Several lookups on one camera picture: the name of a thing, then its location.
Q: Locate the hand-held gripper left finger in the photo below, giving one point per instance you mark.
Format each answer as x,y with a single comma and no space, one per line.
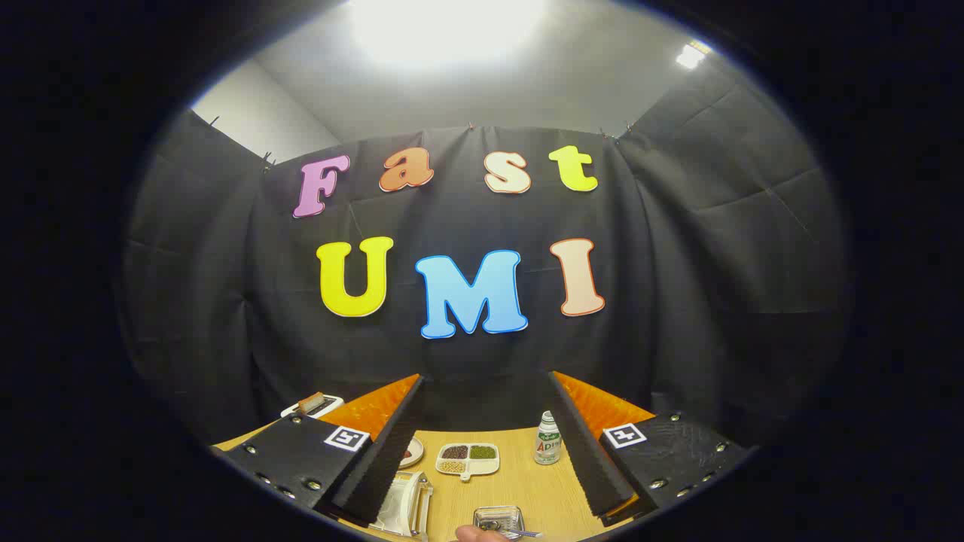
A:
376,467

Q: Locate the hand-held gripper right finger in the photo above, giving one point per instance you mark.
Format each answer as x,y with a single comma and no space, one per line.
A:
591,467

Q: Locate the metal mesh basket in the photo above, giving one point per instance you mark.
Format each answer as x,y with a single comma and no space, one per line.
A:
498,516

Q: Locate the beige plate with meat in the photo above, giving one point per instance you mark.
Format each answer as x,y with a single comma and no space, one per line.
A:
413,454

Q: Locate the white divided bean dish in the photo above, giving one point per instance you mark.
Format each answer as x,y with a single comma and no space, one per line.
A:
467,459

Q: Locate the small white drink bottle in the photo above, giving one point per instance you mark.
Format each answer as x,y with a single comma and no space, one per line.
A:
547,444

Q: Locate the white toaster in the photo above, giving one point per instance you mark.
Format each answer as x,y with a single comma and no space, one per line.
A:
320,408

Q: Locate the brown bread slice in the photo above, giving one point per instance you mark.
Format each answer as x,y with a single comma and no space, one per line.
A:
310,403

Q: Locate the black backdrop cloth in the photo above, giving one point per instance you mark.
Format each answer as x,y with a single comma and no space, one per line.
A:
467,361

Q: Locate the small ceiling light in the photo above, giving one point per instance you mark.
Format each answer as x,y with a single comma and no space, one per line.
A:
689,56

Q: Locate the large ceiling light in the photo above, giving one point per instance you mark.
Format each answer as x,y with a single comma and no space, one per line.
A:
448,30

